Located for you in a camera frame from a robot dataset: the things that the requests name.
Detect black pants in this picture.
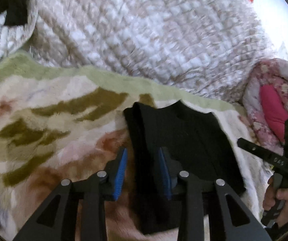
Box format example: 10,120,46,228
124,101,246,235

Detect person's right hand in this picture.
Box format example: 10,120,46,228
262,175,288,228

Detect pink floral comforter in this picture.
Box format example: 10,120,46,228
242,58,288,155

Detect floral fleece blanket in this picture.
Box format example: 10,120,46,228
0,52,268,240

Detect white quilted bedspread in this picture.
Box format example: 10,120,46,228
0,0,272,102

